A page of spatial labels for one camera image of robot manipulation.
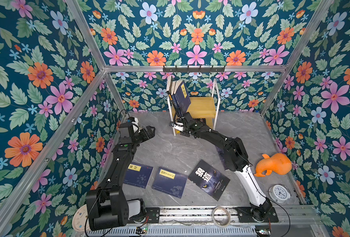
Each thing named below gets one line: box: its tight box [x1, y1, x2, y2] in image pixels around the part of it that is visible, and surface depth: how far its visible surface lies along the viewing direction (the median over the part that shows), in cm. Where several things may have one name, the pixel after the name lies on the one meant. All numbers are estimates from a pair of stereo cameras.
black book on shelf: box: [166, 75, 175, 109], surface depth 80 cm
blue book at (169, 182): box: [151, 166, 188, 199], surface depth 86 cm
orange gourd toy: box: [253, 153, 293, 178], surface depth 87 cm
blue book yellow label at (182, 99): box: [174, 80, 192, 118], surface depth 88 cm
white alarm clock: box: [267, 183, 292, 203], surface depth 79 cm
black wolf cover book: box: [187, 158, 231, 202], surface depth 86 cm
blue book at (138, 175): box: [123, 161, 154, 189], surface depth 88 cm
